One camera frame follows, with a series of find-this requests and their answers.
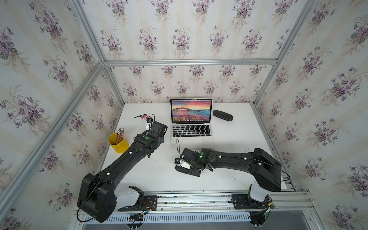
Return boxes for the black wireless mouse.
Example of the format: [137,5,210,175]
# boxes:
[175,165,189,174]

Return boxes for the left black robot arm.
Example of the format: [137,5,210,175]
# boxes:
[77,121,168,223]

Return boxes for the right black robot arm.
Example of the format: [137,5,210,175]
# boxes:
[174,148,284,205]

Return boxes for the silver open laptop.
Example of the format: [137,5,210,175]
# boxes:
[170,98,215,149]

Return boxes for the black oblong case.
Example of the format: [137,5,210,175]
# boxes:
[213,110,233,122]

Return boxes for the white blue pencil box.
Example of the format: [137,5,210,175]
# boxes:
[141,114,153,123]

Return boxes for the yellow pencil cup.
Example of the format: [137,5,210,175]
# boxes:
[108,133,129,154]

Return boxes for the pencils in cup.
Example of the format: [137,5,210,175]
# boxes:
[116,128,125,144]

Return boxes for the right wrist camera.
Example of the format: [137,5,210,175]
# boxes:
[174,158,191,169]

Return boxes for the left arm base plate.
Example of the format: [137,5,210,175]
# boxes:
[117,195,158,212]

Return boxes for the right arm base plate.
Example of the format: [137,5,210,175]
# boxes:
[230,194,272,210]

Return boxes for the aluminium mounting rail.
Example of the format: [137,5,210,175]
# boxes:
[71,189,314,215]

